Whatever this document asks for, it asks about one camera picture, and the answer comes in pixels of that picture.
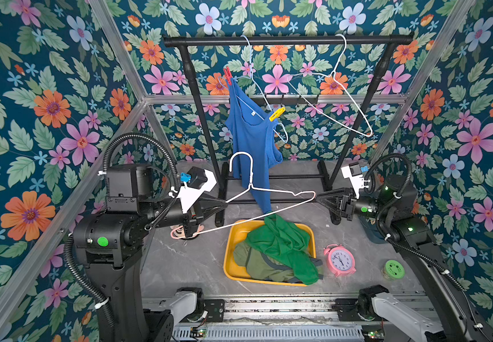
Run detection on yellow clothespin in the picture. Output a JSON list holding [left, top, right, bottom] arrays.
[[269, 107, 286, 122]]

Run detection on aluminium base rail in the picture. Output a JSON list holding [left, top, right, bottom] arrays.
[[143, 296, 452, 328]]

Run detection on blue tank top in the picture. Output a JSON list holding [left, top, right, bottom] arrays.
[[226, 80, 283, 214]]

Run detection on olive green tank top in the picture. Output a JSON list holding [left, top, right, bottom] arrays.
[[233, 242, 324, 285]]

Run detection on green tape roll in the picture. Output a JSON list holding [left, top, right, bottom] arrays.
[[382, 259, 405, 280]]

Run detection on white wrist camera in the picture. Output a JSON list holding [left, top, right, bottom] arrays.
[[169, 167, 216, 214], [340, 162, 371, 199]]

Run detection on yellow plastic tray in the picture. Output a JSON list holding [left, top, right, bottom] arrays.
[[224, 220, 305, 286]]

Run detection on pink clothespin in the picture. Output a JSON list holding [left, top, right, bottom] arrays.
[[223, 66, 234, 86]]

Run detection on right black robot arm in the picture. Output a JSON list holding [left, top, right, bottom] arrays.
[[316, 153, 493, 341]]

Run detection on light blue wire hanger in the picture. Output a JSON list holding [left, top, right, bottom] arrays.
[[241, 34, 289, 144]]

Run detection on pink wire hanger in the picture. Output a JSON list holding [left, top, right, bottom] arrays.
[[171, 152, 317, 239]]

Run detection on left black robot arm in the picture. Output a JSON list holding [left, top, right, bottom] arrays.
[[64, 133, 226, 341]]

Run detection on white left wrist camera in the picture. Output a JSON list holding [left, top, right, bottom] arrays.
[[169, 167, 216, 214]]

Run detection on white wire hanger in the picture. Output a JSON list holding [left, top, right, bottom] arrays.
[[288, 33, 375, 138]]

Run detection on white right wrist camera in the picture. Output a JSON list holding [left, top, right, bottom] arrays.
[[340, 162, 371, 199]]

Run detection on pink alarm clock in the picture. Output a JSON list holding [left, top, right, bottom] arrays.
[[323, 244, 356, 277]]

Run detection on white ventilation grille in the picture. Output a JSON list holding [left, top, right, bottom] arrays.
[[173, 326, 365, 341]]

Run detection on black clothes rack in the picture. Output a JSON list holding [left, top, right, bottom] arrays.
[[163, 34, 413, 227]]

